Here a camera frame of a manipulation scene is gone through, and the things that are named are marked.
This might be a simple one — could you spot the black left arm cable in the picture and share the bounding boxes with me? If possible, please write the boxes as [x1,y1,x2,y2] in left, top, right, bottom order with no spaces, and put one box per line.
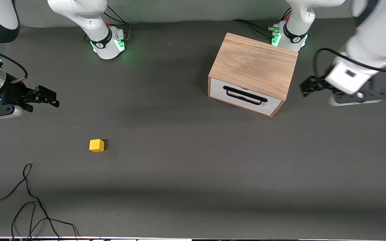
[313,48,386,79]

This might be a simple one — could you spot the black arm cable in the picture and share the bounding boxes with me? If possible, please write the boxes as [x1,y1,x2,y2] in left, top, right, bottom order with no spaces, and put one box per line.
[0,45,28,84]
[313,48,386,79]

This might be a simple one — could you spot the dark grey table mat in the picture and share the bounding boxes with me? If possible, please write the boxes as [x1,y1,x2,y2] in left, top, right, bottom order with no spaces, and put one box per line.
[0,17,386,239]

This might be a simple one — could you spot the thin black loose cable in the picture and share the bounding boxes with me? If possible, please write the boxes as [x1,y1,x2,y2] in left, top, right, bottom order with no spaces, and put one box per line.
[11,201,79,240]
[0,163,61,240]

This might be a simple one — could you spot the white-fronted drawer with black handle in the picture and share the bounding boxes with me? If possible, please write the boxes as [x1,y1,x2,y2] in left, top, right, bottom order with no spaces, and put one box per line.
[210,78,282,116]

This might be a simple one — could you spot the wooden drawer cabinet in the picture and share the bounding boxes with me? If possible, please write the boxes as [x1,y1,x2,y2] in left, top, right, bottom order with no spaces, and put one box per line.
[208,32,299,117]

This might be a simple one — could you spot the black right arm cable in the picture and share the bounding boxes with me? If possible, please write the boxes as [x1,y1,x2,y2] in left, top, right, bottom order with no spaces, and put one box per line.
[0,45,28,84]

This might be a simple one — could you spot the yellow cube block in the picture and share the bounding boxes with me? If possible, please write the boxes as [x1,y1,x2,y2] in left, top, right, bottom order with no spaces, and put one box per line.
[89,139,105,153]

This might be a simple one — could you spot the black base cables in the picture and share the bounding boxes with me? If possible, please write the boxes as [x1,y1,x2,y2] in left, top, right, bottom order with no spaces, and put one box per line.
[232,19,279,38]
[104,5,131,42]

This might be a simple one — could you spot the black right base cables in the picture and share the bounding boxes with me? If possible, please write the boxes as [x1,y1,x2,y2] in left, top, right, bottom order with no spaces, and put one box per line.
[104,5,131,42]

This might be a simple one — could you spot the black left base cables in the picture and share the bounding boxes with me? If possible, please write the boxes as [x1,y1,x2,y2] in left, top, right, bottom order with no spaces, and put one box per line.
[232,19,279,38]

